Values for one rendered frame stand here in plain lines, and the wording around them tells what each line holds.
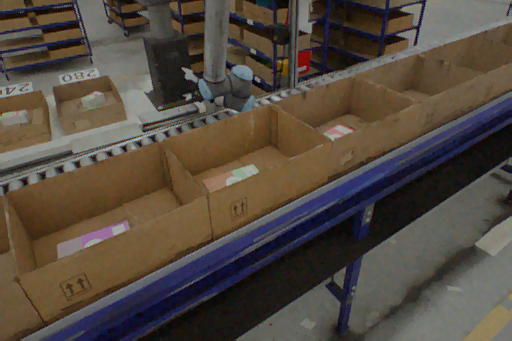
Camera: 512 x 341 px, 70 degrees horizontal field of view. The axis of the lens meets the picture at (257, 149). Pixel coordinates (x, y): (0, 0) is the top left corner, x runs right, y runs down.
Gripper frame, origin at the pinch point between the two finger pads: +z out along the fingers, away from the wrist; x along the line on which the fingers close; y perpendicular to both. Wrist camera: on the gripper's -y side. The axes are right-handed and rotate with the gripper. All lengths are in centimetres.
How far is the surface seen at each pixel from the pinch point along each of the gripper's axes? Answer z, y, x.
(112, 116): 23.2, 25.5, 13.2
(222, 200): -59, 80, -28
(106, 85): 49, -1, 19
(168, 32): 13.6, -10.7, -17.1
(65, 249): -31, 102, -19
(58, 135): 40, 43, 19
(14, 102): 77, 34, 19
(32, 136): 43, 53, 14
